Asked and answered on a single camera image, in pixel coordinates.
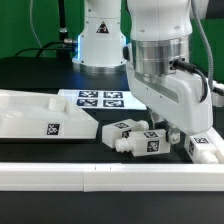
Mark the white square tabletop part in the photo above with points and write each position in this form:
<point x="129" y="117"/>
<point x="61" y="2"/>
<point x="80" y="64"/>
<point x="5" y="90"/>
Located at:
<point x="43" y="116"/>

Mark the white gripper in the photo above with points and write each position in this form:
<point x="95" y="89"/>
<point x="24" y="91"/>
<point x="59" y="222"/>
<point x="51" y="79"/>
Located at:
<point x="175" y="98"/>

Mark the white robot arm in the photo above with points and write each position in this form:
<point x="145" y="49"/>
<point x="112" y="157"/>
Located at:
<point x="156" y="59"/>

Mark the black vertical pole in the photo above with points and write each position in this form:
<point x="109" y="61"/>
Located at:
<point x="63" y="33"/>

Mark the white sheet with tags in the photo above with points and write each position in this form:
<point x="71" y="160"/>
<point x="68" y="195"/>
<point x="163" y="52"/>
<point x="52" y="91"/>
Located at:
<point x="102" y="99"/>

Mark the white L-shaped obstacle fence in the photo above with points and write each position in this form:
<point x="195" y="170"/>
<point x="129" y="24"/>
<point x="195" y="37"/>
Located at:
<point x="36" y="176"/>

